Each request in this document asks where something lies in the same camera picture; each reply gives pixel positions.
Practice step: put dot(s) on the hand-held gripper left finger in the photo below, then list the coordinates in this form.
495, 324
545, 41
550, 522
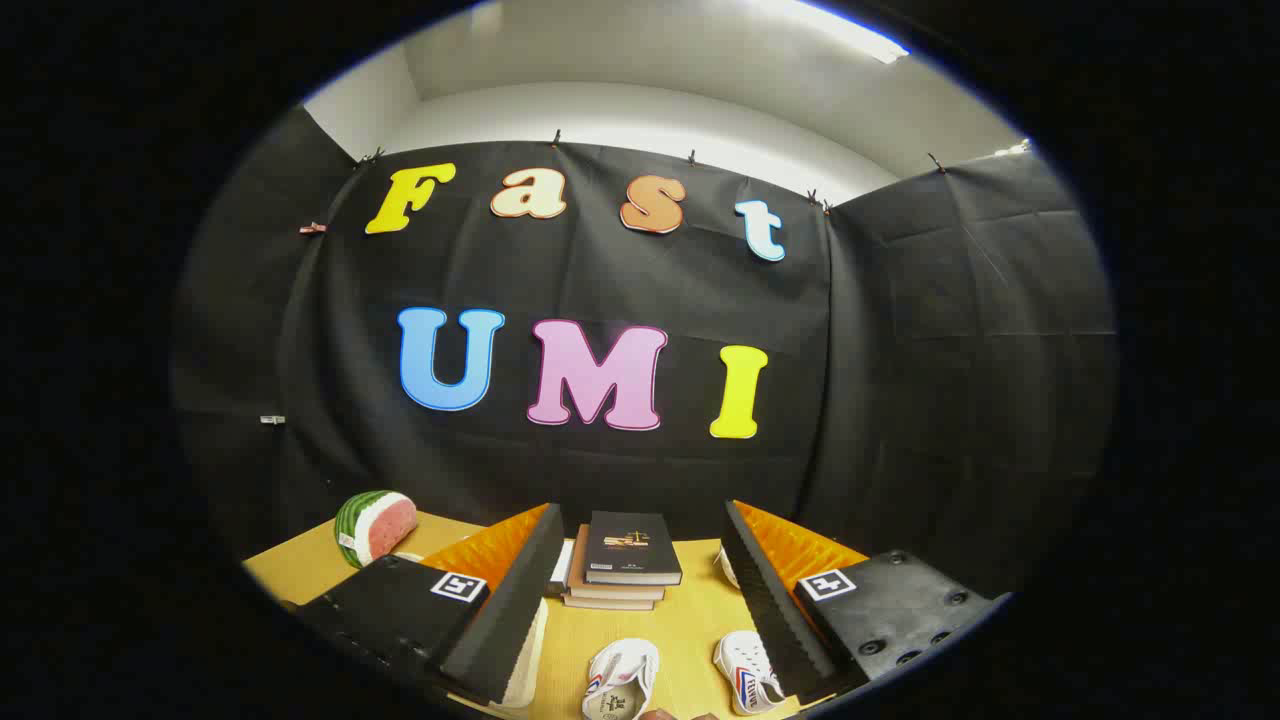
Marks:
510, 610

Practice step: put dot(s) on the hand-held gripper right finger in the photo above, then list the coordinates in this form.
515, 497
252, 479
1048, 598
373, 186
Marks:
775, 610

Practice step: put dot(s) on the beige fabric storage box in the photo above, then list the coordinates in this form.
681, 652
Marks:
525, 655

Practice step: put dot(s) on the white canvas shoe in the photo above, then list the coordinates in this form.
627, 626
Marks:
745, 672
620, 680

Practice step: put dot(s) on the white plush pouch with face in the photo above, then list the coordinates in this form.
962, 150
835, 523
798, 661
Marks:
728, 568

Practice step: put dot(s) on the white portrait cover book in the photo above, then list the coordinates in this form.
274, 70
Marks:
562, 565

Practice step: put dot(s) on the thin brown book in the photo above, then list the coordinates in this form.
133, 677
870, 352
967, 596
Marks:
605, 604

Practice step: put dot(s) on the thick brown book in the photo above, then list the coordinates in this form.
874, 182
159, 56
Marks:
610, 592

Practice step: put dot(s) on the watermelon slice plush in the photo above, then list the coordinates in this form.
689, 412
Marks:
385, 525

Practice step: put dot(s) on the pink clip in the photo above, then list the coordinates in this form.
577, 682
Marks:
313, 229

